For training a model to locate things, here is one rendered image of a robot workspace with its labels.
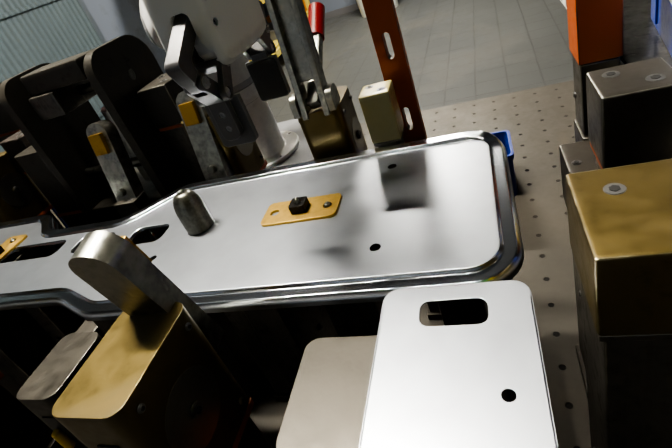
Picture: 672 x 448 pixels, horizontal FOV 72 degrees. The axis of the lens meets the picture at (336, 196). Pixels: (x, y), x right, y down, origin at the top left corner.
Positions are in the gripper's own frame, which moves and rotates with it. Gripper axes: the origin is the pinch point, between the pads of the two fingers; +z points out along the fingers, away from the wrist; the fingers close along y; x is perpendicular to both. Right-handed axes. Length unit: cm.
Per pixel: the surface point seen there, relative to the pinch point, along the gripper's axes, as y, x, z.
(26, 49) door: -245, -291, 0
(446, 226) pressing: 5.4, 14.7, 11.7
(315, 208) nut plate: 0.3, 1.6, 11.4
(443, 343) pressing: 17.0, 14.7, 11.7
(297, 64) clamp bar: -14.6, -0.8, 1.0
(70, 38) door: -288, -290, 6
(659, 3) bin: -18.6, 36.7, 5.8
